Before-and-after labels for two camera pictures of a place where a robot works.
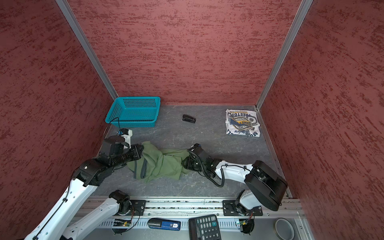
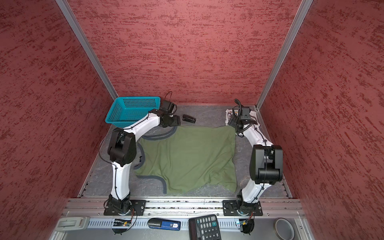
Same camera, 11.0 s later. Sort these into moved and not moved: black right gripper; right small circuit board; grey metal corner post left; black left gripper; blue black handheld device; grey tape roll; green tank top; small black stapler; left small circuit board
Moved: green tank top; black left gripper; black right gripper
Not moved: grey metal corner post left; small black stapler; blue black handheld device; right small circuit board; grey tape roll; left small circuit board
